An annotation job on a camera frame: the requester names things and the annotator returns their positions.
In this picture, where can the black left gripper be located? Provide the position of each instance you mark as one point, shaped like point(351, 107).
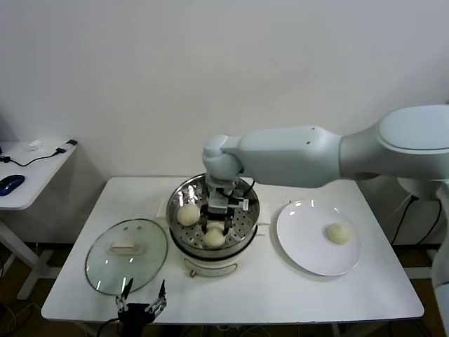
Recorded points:
point(135, 314)

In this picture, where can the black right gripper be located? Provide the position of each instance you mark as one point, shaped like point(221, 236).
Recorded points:
point(217, 215)

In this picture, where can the white steamed baozi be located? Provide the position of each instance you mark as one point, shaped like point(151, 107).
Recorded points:
point(337, 233)
point(188, 214)
point(214, 238)

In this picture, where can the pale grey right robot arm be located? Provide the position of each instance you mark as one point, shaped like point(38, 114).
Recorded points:
point(298, 158)

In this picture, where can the stainless steel steamer basket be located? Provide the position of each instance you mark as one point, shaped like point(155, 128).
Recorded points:
point(245, 226)

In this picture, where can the steel steamer pot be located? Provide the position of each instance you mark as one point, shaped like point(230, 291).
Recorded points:
point(210, 268)

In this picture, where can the white round plate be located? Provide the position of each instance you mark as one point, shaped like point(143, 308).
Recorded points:
point(301, 238)

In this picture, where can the white side desk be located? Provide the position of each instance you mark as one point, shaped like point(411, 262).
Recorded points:
point(417, 224)
point(35, 175)

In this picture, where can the blue computer mouse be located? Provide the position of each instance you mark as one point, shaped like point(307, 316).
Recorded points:
point(11, 184)

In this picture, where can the small white desk object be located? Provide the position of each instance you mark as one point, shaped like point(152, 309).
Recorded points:
point(34, 145)

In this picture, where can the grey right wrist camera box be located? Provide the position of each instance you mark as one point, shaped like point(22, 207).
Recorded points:
point(219, 200)

